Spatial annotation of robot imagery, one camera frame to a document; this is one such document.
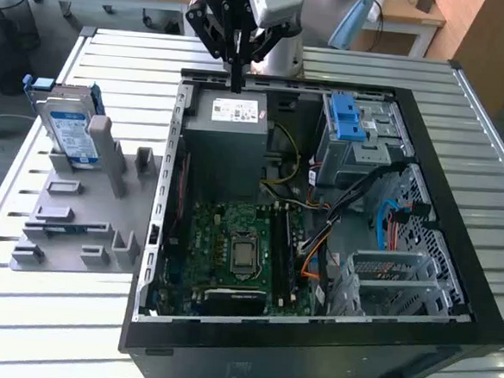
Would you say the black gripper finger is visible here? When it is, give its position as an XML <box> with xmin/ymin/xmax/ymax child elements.
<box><xmin>180</xmin><ymin>0</ymin><xmax>244</xmax><ymax>93</ymax></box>
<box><xmin>237</xmin><ymin>19</ymin><xmax>290</xmax><ymax>97</ymax></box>

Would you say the hard disk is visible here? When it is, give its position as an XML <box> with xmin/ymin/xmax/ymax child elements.
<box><xmin>17</xmin><ymin>75</ymin><xmax>109</xmax><ymax>172</ymax></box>

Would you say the grey metal disk bay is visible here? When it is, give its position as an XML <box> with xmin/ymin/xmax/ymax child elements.
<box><xmin>329</xmin><ymin>246</ymin><xmax>467</xmax><ymax>325</ymax></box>

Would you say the grey power supply unit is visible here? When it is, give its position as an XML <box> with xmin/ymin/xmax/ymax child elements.
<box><xmin>177</xmin><ymin>86</ymin><xmax>272</xmax><ymax>206</ymax></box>

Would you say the blue drive latch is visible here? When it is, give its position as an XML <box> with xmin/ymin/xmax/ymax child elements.
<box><xmin>327</xmin><ymin>91</ymin><xmax>369</xmax><ymax>142</ymax></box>

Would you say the grey metal drive cage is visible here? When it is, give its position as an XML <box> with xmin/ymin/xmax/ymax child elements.
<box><xmin>312</xmin><ymin>89</ymin><xmax>419</xmax><ymax>195</ymax></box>

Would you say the CPU socket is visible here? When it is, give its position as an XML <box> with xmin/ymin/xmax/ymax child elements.
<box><xmin>226</xmin><ymin>228</ymin><xmax>264</xmax><ymax>284</ymax></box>

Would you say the green motherboard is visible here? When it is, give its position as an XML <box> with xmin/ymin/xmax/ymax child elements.
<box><xmin>156</xmin><ymin>193</ymin><xmax>321</xmax><ymax>326</ymax></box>

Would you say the silver CPU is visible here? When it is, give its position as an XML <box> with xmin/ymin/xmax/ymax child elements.
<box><xmin>230</xmin><ymin>239</ymin><xmax>258</xmax><ymax>272</ymax></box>

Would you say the black RAM slot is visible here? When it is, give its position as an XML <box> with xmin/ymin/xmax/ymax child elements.
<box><xmin>268</xmin><ymin>203</ymin><xmax>290</xmax><ymax>307</ymax></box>

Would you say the black RAM stick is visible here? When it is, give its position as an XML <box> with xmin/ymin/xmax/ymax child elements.
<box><xmin>278</xmin><ymin>206</ymin><xmax>305</xmax><ymax>306</ymax></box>

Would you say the black mesh bin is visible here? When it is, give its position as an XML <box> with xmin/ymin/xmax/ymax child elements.
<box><xmin>0</xmin><ymin>0</ymin><xmax>45</xmax><ymax>98</ymax></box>

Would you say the grey parts rack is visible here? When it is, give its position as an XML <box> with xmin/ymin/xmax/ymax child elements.
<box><xmin>8</xmin><ymin>110</ymin><xmax>167</xmax><ymax>281</ymax></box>

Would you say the black graphics card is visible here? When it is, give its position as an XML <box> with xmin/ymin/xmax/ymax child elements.
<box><xmin>199</xmin><ymin>282</ymin><xmax>268</xmax><ymax>320</ymax></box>

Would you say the wooden cabinet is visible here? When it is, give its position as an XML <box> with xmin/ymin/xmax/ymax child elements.
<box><xmin>421</xmin><ymin>0</ymin><xmax>504</xmax><ymax>117</ymax></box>

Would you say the black PC case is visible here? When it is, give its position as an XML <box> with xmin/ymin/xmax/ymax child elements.
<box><xmin>116</xmin><ymin>63</ymin><xmax>504</xmax><ymax>378</ymax></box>

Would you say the yellow wire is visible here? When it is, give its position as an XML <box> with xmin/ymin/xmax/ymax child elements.
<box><xmin>260</xmin><ymin>120</ymin><xmax>305</xmax><ymax>187</ymax></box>

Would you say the black cable bundle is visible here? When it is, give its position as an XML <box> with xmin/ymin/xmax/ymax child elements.
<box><xmin>298</xmin><ymin>155</ymin><xmax>411</xmax><ymax>269</ymax></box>

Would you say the blue wire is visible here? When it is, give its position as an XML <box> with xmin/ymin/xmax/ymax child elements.
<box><xmin>372</xmin><ymin>197</ymin><xmax>413</xmax><ymax>253</ymax></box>

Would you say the white cable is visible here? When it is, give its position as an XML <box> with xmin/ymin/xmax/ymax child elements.
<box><xmin>0</xmin><ymin>111</ymin><xmax>35</xmax><ymax>123</ymax></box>

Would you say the orange wire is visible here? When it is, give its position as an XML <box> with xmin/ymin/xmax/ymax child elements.
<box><xmin>299</xmin><ymin>229</ymin><xmax>331</xmax><ymax>281</ymax></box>

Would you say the red wire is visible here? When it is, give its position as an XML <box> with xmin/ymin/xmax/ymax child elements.
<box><xmin>384</xmin><ymin>206</ymin><xmax>410</xmax><ymax>253</ymax></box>

